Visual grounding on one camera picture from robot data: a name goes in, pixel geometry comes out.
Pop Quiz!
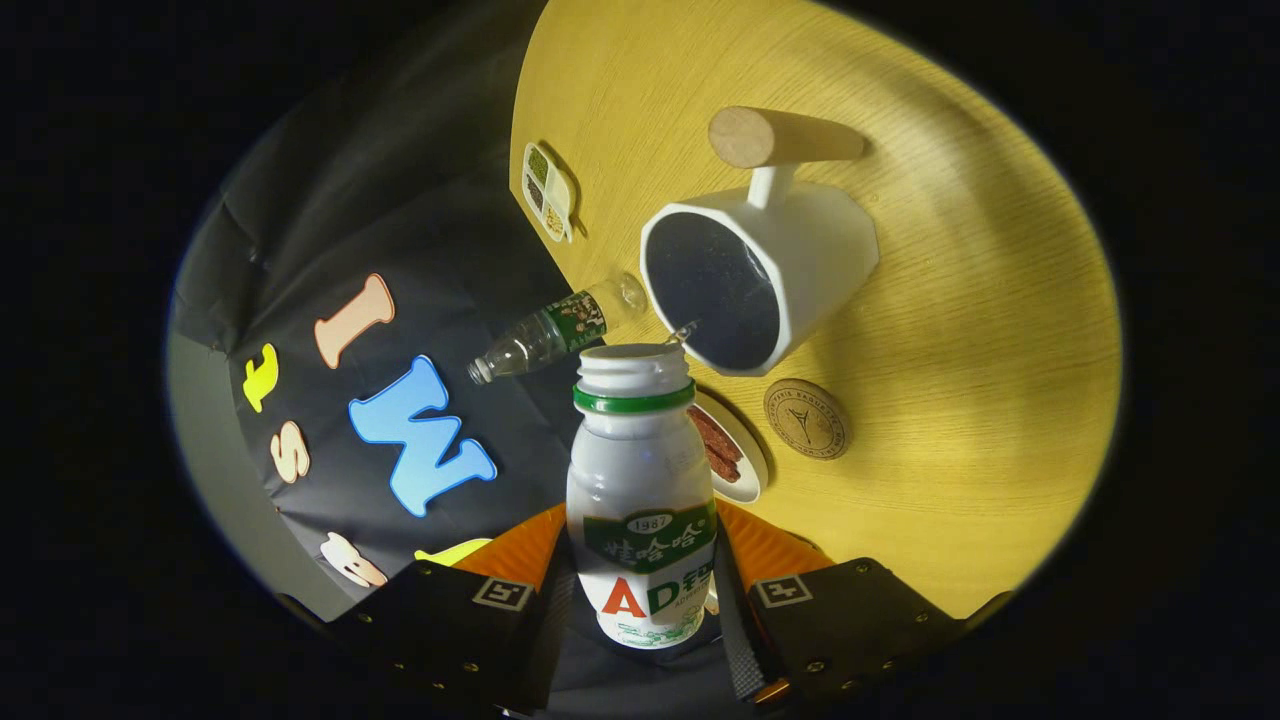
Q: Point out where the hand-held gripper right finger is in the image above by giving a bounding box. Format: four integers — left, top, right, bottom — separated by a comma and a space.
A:
712, 498, 966, 713

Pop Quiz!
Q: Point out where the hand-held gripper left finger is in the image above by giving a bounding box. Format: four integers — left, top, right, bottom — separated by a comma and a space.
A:
280, 503, 581, 716

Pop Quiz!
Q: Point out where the round cork coaster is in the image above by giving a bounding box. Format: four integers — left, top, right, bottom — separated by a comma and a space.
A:
763, 377, 852, 461

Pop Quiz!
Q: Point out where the white juice bottle green label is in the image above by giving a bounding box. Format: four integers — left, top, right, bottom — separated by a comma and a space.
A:
565, 343, 721, 651

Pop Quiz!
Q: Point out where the white cup with wooden handle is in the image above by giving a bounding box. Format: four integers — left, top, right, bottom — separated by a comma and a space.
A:
639, 105, 881, 378

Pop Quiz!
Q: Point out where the clear plastic water bottle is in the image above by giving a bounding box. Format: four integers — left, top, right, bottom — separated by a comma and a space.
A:
467, 272, 649, 386

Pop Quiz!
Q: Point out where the cream round plate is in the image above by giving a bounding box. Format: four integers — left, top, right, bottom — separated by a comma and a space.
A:
690, 388, 771, 505

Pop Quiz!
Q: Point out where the wooden table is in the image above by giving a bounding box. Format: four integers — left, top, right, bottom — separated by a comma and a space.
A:
508, 0, 1123, 621

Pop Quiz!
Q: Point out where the black backdrop cloth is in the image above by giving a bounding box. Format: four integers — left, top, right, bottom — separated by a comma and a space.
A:
170, 0, 601, 601

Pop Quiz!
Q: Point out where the white divided dish of beans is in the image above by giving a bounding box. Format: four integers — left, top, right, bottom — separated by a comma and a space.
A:
521, 141, 578, 244

